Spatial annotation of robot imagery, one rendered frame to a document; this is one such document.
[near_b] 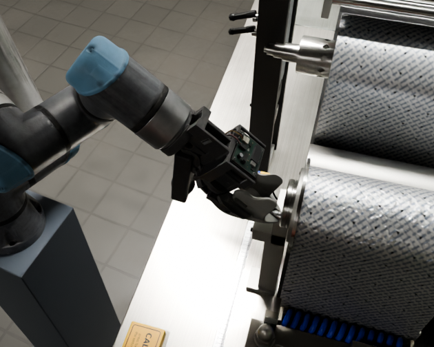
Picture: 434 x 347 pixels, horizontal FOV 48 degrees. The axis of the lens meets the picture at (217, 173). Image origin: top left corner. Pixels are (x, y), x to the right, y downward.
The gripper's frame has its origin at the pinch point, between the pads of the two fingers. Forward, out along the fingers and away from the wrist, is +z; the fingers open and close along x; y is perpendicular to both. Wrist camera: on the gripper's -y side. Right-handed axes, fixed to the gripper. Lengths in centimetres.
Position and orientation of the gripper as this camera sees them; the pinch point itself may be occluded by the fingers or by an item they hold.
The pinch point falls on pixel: (268, 213)
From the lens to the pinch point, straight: 75.4
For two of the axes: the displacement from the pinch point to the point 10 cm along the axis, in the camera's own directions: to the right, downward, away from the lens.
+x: 2.7, -7.5, 6.0
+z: 7.4, 5.6, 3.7
